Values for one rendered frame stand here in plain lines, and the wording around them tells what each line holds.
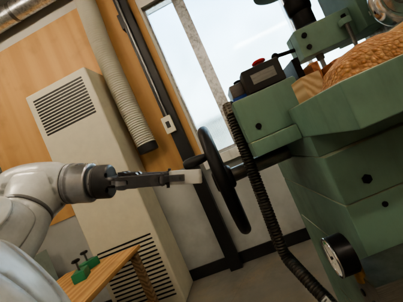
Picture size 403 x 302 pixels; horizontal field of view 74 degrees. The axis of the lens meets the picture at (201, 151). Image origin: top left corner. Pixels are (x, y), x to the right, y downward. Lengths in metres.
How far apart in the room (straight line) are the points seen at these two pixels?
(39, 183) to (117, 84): 1.57
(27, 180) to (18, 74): 2.23
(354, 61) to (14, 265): 0.39
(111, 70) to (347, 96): 1.95
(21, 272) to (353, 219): 0.47
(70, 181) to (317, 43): 0.63
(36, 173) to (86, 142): 1.44
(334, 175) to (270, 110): 0.17
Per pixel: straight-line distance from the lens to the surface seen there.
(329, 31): 0.75
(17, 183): 0.66
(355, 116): 0.35
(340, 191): 0.52
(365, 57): 0.39
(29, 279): 0.26
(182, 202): 2.18
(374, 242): 0.56
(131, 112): 2.06
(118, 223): 2.06
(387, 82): 0.37
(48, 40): 2.72
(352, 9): 0.77
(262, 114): 0.56
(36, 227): 0.60
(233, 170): 0.68
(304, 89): 0.49
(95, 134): 2.05
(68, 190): 0.63
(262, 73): 0.57
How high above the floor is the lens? 0.88
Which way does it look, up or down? 1 degrees up
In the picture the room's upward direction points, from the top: 24 degrees counter-clockwise
